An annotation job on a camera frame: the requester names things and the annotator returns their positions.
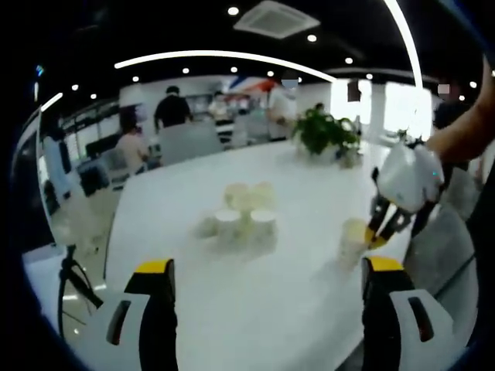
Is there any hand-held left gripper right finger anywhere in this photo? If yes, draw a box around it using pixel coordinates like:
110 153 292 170
361 254 465 371

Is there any black tripod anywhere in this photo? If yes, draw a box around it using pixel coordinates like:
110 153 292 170
56 245 105 338

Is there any light blue hanging cloth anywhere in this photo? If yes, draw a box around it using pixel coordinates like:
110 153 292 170
43 133 73 198

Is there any green potted plant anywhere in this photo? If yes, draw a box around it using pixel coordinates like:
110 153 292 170
292 107 363 163

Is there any white table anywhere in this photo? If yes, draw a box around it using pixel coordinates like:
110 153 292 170
103 138 415 371

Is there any long curved ceiling light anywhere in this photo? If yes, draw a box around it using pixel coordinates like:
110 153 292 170
114 49 337 83
382 0 423 88

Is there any short ceiling light strip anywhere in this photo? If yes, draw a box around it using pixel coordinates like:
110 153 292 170
40 92 63 112

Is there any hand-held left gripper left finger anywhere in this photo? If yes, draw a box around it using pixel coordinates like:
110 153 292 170
78 259 179 371

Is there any group of ceiling spotlights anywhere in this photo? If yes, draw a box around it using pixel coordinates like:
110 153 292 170
71 5 479 100

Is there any cluster of paper cups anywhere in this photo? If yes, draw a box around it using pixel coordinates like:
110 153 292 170
195 180 278 248

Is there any grey office chair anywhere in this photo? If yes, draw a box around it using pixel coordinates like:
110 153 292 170
404 165 484 349

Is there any ceiling air conditioner vent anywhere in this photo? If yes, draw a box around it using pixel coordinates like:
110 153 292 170
233 0 321 39

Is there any white paper cup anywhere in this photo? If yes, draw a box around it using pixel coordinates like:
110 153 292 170
339 217 374 271

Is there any small glass jar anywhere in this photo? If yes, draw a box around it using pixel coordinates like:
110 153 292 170
340 148 363 169

